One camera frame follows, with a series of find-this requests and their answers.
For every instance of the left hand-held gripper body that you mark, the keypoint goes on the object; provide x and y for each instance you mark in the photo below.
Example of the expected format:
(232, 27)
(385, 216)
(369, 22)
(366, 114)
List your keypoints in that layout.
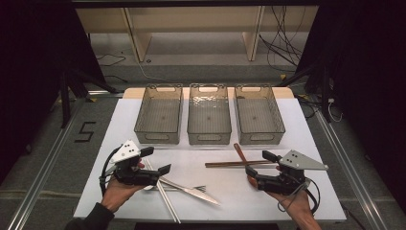
(126, 153)

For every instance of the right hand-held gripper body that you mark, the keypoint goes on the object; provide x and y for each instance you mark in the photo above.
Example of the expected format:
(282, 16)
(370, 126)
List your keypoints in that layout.
(297, 161)

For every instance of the red-brown wooden spoon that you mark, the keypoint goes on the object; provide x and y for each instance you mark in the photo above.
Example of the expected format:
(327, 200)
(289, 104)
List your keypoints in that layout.
(240, 153)

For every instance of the transparent grey plastic bin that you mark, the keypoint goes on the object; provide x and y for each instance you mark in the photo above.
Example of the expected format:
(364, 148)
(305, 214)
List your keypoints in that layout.
(258, 115)
(209, 115)
(159, 115)

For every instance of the steel fork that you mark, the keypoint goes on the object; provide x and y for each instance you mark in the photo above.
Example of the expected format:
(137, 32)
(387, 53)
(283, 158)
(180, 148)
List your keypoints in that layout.
(199, 188)

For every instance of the steel table knife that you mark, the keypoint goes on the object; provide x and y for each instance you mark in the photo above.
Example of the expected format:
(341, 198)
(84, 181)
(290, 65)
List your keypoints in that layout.
(198, 194)

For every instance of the person's left hand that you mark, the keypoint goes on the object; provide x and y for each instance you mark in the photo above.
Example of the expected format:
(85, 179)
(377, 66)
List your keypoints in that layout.
(119, 193)

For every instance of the person's right hand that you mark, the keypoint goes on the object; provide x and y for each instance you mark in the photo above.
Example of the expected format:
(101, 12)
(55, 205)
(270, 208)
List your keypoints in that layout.
(297, 204)

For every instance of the white table cover sheet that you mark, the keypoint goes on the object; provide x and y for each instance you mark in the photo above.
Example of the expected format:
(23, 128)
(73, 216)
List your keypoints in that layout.
(249, 207)

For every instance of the black metal stand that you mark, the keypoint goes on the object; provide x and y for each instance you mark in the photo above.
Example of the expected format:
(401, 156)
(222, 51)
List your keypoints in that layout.
(325, 96)
(65, 102)

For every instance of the black curtain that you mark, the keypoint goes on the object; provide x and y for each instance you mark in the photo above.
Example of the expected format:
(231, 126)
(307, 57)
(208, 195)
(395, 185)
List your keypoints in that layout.
(32, 80)
(370, 80)

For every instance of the aluminium floor rail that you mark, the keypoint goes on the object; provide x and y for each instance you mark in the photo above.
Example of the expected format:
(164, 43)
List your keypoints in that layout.
(41, 179)
(351, 172)

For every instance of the short aluminium rail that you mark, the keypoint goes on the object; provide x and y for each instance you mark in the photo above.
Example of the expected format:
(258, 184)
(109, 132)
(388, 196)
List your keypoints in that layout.
(105, 94)

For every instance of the light wooden desk frame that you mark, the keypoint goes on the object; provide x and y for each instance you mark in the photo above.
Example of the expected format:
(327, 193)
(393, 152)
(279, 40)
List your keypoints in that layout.
(198, 19)

